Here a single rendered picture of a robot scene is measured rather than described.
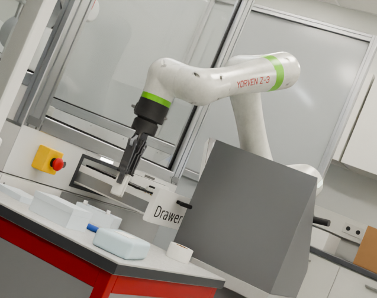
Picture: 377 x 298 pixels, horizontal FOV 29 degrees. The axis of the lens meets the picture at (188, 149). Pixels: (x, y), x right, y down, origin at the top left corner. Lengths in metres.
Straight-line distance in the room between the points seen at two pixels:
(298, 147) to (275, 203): 1.64
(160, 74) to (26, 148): 0.44
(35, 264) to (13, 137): 0.53
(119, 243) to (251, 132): 1.00
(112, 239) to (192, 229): 0.76
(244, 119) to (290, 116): 1.45
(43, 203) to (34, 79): 0.45
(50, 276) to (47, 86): 0.66
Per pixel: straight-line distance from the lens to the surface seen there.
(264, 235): 2.32
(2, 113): 1.73
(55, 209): 1.83
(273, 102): 4.04
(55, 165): 2.20
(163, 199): 2.28
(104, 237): 1.70
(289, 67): 2.40
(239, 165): 2.39
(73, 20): 2.19
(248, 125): 2.56
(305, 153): 3.92
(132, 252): 1.69
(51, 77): 2.17
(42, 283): 1.73
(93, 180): 2.38
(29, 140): 2.19
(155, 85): 2.15
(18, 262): 1.77
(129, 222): 2.79
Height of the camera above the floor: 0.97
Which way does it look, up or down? 2 degrees up
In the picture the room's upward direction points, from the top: 23 degrees clockwise
